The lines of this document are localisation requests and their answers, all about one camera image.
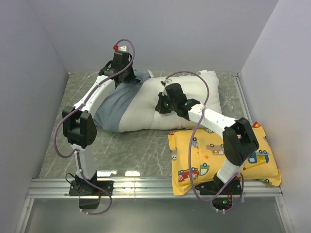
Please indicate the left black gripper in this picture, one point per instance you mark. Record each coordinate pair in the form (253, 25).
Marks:
(132, 76)

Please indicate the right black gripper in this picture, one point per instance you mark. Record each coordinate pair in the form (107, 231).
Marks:
(160, 108)

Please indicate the white pillow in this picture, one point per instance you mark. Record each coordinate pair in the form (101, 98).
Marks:
(141, 113)

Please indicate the blue striped pillowcase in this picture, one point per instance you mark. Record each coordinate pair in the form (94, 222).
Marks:
(110, 112)

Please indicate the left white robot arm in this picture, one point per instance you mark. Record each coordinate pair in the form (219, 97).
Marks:
(78, 124)

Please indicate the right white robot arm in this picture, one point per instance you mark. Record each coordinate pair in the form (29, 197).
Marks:
(238, 137)

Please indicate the yellow cartoon car pillow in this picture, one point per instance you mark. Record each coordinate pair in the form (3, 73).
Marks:
(200, 155)

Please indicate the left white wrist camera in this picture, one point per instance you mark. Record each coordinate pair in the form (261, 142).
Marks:
(120, 48)

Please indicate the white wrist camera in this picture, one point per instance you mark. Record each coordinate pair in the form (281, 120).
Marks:
(166, 83)
(120, 48)

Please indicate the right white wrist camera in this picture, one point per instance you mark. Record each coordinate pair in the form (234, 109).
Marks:
(166, 83)

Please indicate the right side aluminium rail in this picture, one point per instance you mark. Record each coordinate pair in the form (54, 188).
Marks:
(245, 109)

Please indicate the aluminium mounting rail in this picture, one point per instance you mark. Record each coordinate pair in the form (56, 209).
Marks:
(136, 188)

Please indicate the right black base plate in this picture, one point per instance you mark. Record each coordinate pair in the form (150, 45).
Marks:
(228, 198)

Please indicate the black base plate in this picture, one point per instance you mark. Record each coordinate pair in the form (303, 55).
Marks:
(228, 198)
(89, 196)

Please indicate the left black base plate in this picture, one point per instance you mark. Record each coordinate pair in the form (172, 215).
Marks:
(89, 196)

